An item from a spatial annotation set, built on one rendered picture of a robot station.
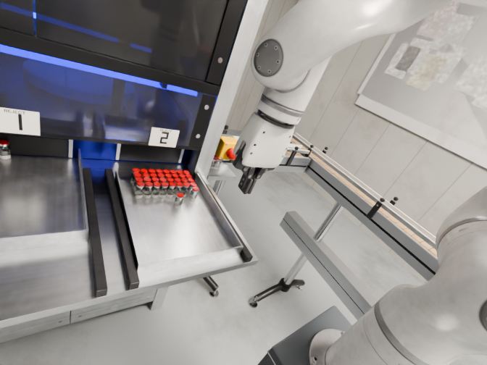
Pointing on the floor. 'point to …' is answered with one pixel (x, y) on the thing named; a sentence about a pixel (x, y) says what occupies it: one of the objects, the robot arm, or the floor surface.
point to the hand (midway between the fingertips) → (246, 182)
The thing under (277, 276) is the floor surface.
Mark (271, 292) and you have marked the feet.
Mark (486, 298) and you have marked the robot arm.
